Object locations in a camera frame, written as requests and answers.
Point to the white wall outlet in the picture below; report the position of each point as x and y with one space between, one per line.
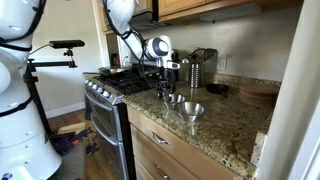
222 61

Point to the steel frying pan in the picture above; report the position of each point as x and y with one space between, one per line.
111 70

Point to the purple blue tool case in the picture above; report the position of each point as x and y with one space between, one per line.
60 139

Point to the light wooden plank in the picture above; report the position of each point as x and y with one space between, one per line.
71 128

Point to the black stereo camera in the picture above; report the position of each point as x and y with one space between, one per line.
66 44

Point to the stainless steel gas range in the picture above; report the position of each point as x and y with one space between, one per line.
106 116

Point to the wrist-mounted camera box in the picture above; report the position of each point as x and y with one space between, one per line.
168 64

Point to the steel ladle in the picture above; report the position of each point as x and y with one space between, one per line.
185 60

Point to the small stainless steel bowl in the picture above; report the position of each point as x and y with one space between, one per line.
176 98
190 111

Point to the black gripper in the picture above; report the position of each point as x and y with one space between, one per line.
165 76

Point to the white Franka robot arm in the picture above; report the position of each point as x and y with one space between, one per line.
20 133

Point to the wooden base cabinet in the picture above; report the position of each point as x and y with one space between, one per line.
186 156

